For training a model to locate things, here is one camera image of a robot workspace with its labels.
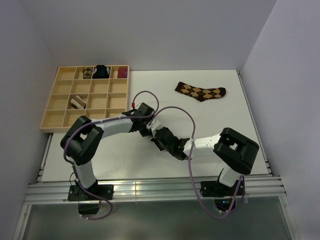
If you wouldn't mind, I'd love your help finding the rolled red sock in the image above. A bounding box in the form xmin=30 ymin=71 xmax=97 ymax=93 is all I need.
xmin=117 ymin=67 xmax=128 ymax=79

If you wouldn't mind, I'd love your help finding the rolled black blue sock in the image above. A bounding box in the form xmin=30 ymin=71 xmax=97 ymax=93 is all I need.
xmin=92 ymin=65 xmax=111 ymax=79

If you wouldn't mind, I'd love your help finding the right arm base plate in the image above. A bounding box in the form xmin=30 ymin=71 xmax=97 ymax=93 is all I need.
xmin=200 ymin=180 xmax=238 ymax=212

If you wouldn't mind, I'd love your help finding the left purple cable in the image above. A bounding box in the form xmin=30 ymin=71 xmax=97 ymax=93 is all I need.
xmin=63 ymin=90 xmax=160 ymax=221

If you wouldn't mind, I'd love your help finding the black white striped sock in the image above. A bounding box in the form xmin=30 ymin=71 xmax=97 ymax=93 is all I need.
xmin=151 ymin=138 xmax=162 ymax=151

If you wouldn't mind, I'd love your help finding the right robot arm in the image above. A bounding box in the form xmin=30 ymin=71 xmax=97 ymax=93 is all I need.
xmin=151 ymin=127 xmax=260 ymax=195

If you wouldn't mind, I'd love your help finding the wooden compartment tray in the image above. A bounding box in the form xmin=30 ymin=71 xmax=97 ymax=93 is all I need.
xmin=40 ymin=65 xmax=130 ymax=133

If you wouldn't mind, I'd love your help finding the tan brown striped sock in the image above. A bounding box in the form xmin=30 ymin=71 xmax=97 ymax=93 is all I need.
xmin=70 ymin=95 xmax=87 ymax=110

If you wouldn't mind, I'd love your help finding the rolled argyle sock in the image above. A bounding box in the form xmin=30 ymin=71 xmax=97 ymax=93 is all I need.
xmin=82 ymin=67 xmax=93 ymax=79

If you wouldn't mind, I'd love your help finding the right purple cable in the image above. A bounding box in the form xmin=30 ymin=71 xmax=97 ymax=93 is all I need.
xmin=148 ymin=106 xmax=246 ymax=221

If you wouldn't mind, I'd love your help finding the purple cable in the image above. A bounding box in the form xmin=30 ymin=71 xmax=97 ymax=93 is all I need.
xmin=63 ymin=90 xmax=160 ymax=221
xmin=148 ymin=106 xmax=246 ymax=221

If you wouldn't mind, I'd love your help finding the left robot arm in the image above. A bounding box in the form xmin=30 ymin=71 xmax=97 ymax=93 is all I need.
xmin=60 ymin=103 xmax=155 ymax=200

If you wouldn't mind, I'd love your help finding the aluminium rail frame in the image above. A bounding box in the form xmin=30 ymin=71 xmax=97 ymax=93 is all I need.
xmin=14 ymin=69 xmax=301 ymax=240

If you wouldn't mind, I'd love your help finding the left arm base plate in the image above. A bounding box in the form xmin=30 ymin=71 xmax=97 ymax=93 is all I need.
xmin=67 ymin=183 xmax=114 ymax=217

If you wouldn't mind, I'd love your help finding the brown argyle sock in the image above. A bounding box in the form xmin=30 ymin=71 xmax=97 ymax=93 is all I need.
xmin=174 ymin=81 xmax=227 ymax=102

